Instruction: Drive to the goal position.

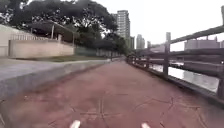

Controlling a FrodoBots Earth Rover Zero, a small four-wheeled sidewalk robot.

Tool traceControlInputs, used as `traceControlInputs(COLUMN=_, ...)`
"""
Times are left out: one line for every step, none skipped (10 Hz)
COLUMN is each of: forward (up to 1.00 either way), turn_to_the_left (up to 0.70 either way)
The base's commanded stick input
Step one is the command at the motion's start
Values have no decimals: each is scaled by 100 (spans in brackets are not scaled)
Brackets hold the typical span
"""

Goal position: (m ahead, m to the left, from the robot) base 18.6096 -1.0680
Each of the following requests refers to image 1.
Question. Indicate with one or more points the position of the grey boundary wall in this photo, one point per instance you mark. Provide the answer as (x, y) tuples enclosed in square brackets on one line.
[(93, 52)]

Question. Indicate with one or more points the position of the wooden railing fence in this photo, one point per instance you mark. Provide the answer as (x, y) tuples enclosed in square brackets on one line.
[(166, 56)]

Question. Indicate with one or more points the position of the distant tower building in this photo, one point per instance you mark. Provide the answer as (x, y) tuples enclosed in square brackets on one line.
[(140, 41)]

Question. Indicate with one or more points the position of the row of large trees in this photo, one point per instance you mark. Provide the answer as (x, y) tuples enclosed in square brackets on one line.
[(73, 20)]

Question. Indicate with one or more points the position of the grass strip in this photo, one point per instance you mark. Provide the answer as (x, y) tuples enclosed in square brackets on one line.
[(66, 58)]

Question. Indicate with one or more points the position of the robot's own part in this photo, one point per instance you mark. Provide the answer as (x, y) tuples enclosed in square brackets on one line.
[(75, 124), (145, 125)]

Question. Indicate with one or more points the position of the low building across river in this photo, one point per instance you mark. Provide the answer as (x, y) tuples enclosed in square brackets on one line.
[(201, 44)]

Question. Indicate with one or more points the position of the beige wall with shelter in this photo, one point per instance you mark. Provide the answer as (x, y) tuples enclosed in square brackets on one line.
[(36, 46)]

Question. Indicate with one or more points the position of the river water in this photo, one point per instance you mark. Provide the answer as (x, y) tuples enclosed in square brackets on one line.
[(196, 77)]

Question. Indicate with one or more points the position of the grey concrete pavement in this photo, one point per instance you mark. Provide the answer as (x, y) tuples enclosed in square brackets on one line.
[(20, 68)]

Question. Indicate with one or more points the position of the tall grey tower building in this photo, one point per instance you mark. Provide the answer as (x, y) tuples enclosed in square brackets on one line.
[(123, 24)]

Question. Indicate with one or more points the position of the grey concrete kerb wall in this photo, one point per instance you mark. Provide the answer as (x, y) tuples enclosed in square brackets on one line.
[(36, 78)]

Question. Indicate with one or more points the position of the red paved path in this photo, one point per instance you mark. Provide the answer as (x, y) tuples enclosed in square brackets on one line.
[(113, 96)]

